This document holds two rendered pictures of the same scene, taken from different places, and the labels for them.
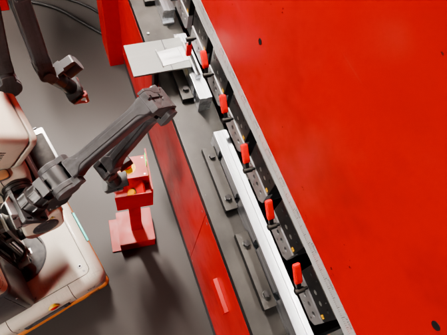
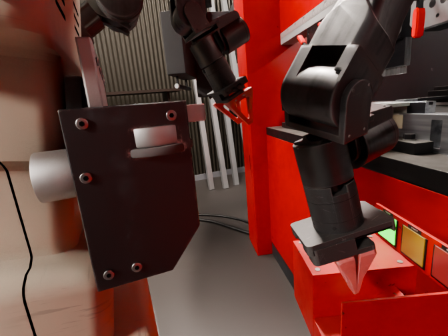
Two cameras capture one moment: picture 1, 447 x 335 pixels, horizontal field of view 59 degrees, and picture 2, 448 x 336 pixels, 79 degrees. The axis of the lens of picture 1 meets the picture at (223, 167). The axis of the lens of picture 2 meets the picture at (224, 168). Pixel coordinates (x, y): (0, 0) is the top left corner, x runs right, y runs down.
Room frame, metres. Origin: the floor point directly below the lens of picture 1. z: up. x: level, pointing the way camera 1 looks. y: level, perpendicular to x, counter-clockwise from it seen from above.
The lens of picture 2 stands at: (0.25, 0.35, 1.04)
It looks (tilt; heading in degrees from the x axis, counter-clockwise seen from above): 13 degrees down; 31
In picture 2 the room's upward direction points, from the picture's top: 5 degrees counter-clockwise
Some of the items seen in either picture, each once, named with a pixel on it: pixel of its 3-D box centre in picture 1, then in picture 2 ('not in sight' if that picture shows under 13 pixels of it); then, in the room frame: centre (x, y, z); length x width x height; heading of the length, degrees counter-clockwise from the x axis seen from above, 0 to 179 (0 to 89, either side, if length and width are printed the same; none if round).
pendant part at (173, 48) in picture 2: not in sight; (181, 49); (1.85, 1.57, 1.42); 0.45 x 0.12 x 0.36; 26
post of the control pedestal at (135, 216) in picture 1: (134, 209); not in sight; (0.66, 0.37, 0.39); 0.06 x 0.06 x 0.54; 32
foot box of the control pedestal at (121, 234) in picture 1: (131, 229); not in sight; (0.65, 0.39, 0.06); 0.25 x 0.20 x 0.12; 122
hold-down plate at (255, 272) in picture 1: (254, 269); not in sight; (0.43, -0.25, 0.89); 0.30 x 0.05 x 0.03; 38
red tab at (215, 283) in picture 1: (219, 296); not in sight; (0.35, -0.18, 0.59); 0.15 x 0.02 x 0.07; 38
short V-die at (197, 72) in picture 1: (191, 59); (401, 107); (1.23, 0.31, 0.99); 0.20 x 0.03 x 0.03; 38
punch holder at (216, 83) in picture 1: (226, 77); not in sight; (0.96, 0.10, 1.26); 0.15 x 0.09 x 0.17; 38
